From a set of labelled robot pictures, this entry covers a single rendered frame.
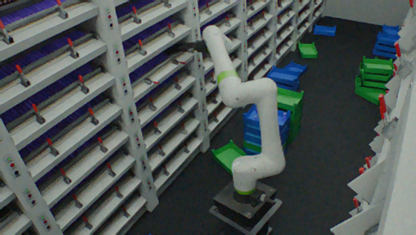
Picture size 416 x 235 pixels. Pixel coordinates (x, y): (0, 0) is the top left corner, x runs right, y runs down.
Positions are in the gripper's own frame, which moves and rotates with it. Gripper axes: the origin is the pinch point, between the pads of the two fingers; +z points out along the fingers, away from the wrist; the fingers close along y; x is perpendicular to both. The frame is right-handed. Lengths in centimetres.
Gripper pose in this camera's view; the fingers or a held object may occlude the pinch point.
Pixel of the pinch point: (177, 47)
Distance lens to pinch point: 228.8
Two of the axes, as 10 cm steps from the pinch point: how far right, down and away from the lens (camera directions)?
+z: -8.3, -1.0, 5.5
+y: -5.1, 5.3, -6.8
